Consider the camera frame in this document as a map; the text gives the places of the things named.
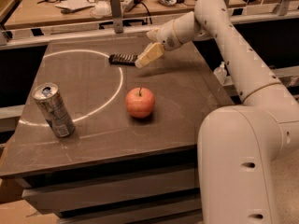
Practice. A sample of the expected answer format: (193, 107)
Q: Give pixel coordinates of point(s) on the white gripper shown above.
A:
(166, 38)

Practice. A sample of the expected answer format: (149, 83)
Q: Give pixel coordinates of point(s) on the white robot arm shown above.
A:
(236, 144)

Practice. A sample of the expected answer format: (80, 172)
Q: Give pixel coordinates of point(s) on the silver redbull can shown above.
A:
(49, 100)

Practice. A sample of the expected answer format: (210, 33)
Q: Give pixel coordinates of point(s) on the red apple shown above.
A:
(140, 102)

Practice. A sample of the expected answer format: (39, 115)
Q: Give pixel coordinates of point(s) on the left clear sanitizer bottle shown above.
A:
(220, 73)

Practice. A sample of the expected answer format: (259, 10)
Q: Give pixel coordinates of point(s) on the white paper sheet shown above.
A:
(75, 4)

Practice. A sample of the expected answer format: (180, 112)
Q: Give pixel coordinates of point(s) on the grey drawer cabinet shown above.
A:
(114, 168)

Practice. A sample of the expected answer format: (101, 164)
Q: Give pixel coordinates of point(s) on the wooden background desk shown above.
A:
(93, 10)

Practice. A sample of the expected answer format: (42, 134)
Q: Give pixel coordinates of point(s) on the metal rail frame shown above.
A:
(18, 34)

